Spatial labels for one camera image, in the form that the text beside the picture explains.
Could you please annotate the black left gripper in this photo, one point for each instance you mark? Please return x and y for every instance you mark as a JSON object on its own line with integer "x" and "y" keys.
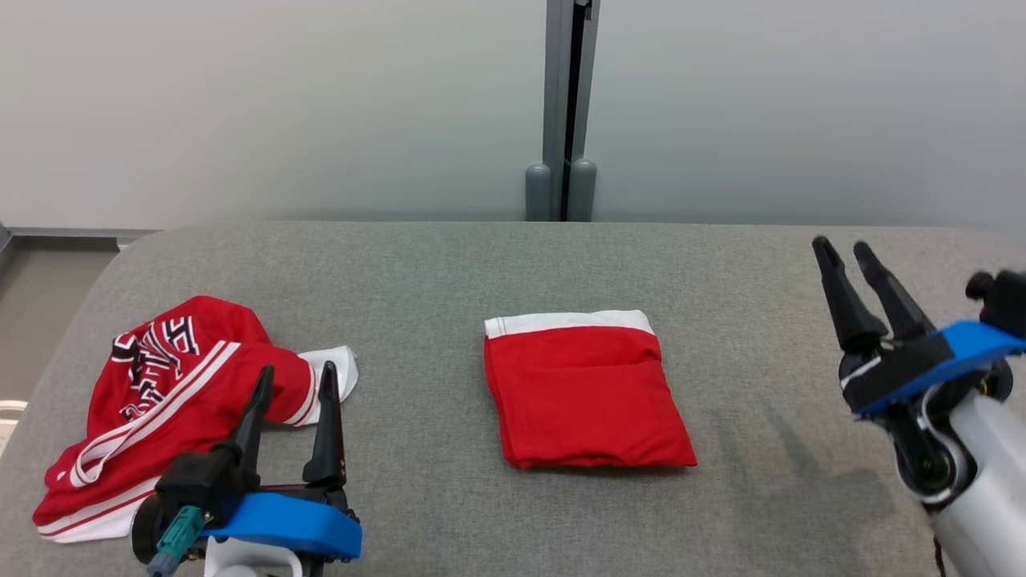
{"x": 333, "y": 497}

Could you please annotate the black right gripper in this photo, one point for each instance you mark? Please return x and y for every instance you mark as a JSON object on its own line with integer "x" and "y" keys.
{"x": 890, "y": 369}

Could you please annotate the red Bulls basketball jersey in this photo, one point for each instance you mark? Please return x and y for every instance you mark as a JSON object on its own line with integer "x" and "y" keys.
{"x": 200, "y": 377}

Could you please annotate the red garment white band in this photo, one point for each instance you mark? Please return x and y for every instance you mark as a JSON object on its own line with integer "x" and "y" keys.
{"x": 585, "y": 393}

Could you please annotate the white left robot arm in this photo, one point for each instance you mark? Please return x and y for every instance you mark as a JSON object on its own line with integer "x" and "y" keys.
{"x": 248, "y": 561}

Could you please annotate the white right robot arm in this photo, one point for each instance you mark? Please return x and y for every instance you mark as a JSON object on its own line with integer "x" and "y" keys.
{"x": 990, "y": 481}

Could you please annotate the white round floor object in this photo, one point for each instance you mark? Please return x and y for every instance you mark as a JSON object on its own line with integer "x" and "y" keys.
{"x": 10, "y": 409}

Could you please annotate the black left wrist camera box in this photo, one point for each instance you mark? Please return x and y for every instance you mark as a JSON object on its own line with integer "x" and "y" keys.
{"x": 204, "y": 481}

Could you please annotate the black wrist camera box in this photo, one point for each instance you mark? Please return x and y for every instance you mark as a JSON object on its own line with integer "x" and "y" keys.
{"x": 1006, "y": 300}
{"x": 204, "y": 481}

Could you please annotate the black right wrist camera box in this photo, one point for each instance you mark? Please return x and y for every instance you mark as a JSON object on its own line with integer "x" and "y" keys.
{"x": 1006, "y": 300}

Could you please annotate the grey wall base rail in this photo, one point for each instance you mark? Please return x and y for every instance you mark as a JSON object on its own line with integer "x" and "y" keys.
{"x": 72, "y": 235}

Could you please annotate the grey metal partition post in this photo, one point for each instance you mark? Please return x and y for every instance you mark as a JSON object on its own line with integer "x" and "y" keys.
{"x": 555, "y": 96}

